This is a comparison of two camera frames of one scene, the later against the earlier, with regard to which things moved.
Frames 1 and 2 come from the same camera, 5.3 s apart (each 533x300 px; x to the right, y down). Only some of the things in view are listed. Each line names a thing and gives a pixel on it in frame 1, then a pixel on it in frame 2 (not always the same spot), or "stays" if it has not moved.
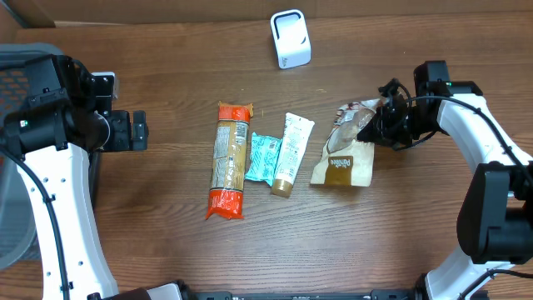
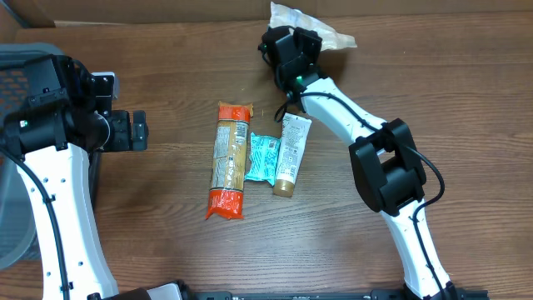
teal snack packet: (264, 156) stays
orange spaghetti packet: (229, 161) stays
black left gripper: (123, 120) stays
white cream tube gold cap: (296, 136) stays
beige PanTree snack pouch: (346, 161) → (281, 15)
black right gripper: (383, 130) → (306, 40)
